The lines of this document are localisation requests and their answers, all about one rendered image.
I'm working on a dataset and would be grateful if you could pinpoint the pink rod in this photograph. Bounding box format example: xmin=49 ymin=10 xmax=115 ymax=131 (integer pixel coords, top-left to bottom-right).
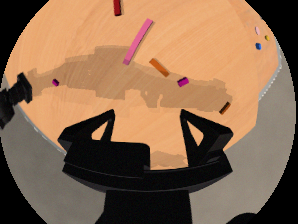
xmin=123 ymin=18 xmax=153 ymax=65

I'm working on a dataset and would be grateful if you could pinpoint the dark red rod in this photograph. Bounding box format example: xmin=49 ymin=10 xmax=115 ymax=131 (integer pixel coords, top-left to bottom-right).
xmin=113 ymin=0 xmax=122 ymax=17

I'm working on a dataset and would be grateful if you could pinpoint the small magenta block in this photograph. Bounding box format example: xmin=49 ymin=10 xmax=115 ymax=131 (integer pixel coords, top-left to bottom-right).
xmin=177 ymin=77 xmax=189 ymax=87

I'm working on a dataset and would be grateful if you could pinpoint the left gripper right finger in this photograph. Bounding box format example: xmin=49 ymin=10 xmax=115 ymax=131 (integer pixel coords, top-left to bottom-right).
xmin=180 ymin=109 xmax=234 ymax=167

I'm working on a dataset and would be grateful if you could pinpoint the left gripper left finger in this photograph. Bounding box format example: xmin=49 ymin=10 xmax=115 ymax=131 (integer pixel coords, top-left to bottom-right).
xmin=62 ymin=109 xmax=115 ymax=141

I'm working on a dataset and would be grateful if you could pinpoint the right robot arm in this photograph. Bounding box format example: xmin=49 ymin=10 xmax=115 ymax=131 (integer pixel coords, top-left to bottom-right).
xmin=95 ymin=213 xmax=103 ymax=224

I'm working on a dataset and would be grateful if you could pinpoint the orange rod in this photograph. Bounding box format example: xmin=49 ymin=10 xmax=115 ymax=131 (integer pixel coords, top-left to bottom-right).
xmin=219 ymin=102 xmax=231 ymax=115
xmin=149 ymin=58 xmax=169 ymax=77

